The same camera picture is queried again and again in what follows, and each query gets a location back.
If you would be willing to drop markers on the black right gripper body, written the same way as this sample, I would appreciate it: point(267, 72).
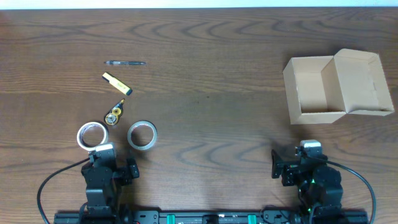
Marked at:
point(291, 177)

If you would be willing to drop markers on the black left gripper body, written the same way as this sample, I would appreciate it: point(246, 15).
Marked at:
point(127, 173)

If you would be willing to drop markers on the grey tape roll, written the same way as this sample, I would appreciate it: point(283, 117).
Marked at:
point(150, 144)

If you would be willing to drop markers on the white tape roll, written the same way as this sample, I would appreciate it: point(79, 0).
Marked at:
point(81, 132)

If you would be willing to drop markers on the brown cardboard box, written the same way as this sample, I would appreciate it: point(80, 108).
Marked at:
point(322, 89)

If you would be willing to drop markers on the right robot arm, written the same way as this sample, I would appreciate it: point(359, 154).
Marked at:
point(319, 185)

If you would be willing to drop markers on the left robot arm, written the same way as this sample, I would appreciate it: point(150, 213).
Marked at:
point(103, 202)

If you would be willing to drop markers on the yellow highlighter marker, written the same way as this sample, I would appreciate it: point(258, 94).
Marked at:
point(117, 83)

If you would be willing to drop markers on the black ballpoint pen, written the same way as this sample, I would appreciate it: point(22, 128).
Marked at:
point(117, 62)

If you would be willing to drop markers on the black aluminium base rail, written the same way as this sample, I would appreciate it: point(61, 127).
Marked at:
point(154, 217)

